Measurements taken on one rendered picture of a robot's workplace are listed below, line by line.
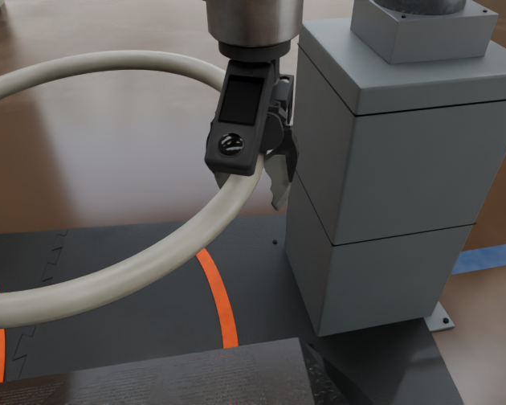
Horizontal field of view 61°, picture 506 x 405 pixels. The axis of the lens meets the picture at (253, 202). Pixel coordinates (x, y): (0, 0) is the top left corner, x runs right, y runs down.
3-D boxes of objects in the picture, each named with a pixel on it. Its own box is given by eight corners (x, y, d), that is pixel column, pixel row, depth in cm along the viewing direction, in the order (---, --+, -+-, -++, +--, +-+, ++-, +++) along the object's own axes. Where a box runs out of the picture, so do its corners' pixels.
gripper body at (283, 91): (294, 120, 53) (299, 18, 45) (283, 161, 46) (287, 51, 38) (234, 114, 54) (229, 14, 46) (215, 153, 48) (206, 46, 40)
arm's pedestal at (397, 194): (267, 242, 167) (275, 14, 112) (386, 223, 175) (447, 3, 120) (305, 357, 130) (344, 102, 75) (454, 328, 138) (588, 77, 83)
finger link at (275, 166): (304, 184, 57) (291, 124, 51) (299, 214, 52) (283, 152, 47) (281, 186, 58) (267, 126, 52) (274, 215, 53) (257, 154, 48)
